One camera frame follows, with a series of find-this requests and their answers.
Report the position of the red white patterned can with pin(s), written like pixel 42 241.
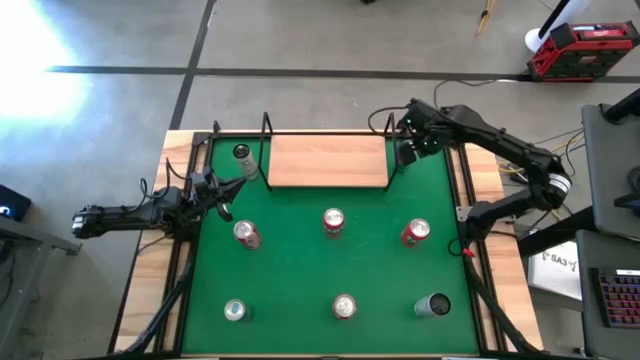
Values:
pixel 245 230

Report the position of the black desk leg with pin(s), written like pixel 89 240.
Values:
pixel 555 235

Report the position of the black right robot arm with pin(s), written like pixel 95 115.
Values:
pixel 500 140

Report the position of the red can blue logo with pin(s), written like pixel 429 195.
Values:
pixel 344 305

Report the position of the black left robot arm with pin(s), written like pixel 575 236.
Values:
pixel 120 216

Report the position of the black device with blue light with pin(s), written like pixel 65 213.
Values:
pixel 15 200

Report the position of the green felt mat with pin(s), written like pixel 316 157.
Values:
pixel 325 280

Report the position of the black backlit keyboard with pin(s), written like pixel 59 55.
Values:
pixel 620 300

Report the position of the red black toolbox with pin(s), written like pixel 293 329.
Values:
pixel 582 55

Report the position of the yellow wooden stick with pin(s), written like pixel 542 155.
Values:
pixel 484 19

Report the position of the silver can blue tab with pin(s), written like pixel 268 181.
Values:
pixel 234 310

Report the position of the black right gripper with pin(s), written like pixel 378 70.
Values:
pixel 425 130

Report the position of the red can silver lid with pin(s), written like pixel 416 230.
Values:
pixel 333 218

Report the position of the black metal table frame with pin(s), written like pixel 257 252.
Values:
pixel 498 320

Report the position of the red Fanta can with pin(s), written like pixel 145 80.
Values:
pixel 417 229

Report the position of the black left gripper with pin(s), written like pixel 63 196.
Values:
pixel 202 192

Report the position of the white printed box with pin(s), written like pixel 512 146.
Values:
pixel 555 270

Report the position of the white stand with black stripe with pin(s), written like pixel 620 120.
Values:
pixel 537 39

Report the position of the grey desk top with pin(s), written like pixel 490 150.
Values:
pixel 587 310
pixel 610 165

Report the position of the grey metal table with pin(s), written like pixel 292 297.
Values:
pixel 30 240

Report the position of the wooden board platform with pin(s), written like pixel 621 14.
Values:
pixel 327 162

